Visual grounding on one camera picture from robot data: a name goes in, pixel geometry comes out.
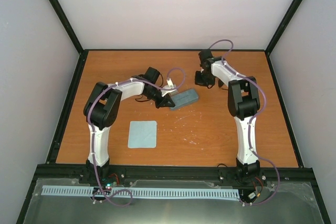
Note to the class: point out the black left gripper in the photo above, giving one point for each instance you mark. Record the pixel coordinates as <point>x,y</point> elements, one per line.
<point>163,102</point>

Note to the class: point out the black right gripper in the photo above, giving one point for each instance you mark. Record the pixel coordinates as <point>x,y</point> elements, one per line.
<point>197,81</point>

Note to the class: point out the grey-blue glasses case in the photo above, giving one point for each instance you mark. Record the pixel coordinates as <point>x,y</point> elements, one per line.
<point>184,98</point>

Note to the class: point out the dark round sunglasses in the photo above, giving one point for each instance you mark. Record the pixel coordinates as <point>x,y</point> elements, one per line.
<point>221,85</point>

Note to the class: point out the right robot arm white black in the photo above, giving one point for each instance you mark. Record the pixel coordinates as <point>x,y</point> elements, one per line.
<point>243,105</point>

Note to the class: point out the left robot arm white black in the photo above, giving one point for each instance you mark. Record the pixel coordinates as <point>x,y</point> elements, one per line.
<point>102,108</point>

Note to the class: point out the light blue cleaning cloth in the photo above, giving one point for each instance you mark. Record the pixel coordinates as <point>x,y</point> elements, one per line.
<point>142,134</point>

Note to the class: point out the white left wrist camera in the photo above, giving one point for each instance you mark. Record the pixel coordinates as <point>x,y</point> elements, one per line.
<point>169,88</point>

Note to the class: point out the light blue slotted cable duct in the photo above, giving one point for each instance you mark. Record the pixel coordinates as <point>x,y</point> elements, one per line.
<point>145,193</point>

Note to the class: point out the black mounting rail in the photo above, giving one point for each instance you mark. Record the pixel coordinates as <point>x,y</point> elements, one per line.
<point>222,176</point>

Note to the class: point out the black right corner frame post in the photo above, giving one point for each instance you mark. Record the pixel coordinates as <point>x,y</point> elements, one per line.
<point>289,14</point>

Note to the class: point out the black corner frame post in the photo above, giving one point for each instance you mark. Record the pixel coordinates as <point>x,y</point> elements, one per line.
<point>289,14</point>
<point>66,24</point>

